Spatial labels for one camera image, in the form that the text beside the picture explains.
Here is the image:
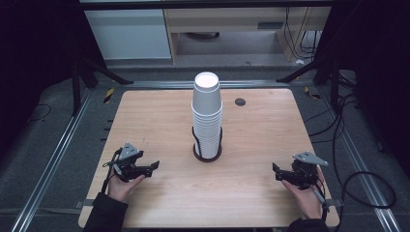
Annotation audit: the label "black floor cable bundle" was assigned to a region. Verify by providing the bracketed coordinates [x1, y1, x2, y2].
[304, 93, 360, 146]

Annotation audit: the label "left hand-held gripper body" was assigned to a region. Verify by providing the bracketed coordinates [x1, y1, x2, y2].
[112, 142, 145, 184]

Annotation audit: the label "stack of white paper cups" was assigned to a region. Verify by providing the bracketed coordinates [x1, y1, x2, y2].
[190, 71, 223, 160]

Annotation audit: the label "looped black floor cable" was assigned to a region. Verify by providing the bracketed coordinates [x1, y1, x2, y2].
[340, 171, 396, 210]

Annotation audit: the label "left hand-held gripper cable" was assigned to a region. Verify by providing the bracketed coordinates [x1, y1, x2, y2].
[101, 147, 124, 195]

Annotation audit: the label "person's left hand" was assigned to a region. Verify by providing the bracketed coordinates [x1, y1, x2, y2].
[106, 172, 146, 204]

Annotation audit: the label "hanging black desk cables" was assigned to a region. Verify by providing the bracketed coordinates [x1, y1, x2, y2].
[283, 7, 323, 61]

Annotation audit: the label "yellow black tape strip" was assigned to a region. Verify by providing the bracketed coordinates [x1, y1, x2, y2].
[304, 86, 322, 101]
[102, 87, 115, 104]

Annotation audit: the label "hand-held gripper cable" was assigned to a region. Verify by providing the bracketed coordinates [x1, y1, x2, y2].
[101, 147, 124, 195]
[309, 187, 331, 223]

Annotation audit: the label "metal floor rail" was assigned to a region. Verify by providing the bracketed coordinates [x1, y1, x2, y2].
[317, 86, 402, 232]
[11, 88, 95, 232]

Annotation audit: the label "white cabinet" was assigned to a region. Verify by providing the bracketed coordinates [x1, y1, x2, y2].
[84, 9, 172, 61]

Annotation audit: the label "black metal stand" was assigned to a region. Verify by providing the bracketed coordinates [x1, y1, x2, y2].
[277, 54, 356, 110]
[72, 57, 133, 117]

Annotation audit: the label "black wire cup holder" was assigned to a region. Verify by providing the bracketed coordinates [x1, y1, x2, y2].
[191, 126, 224, 163]

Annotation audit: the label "thin black floor cable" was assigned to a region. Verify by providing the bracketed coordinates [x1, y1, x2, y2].
[23, 102, 52, 127]

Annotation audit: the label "person's right hand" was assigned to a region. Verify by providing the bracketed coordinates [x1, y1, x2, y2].
[281, 167, 327, 220]

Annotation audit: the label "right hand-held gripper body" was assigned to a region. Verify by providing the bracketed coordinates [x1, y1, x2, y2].
[291, 151, 329, 190]

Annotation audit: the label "light wooden desk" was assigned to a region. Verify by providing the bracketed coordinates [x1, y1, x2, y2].
[163, 7, 333, 64]

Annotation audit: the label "right hand-held gripper cable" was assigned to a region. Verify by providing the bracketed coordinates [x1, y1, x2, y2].
[309, 187, 331, 223]

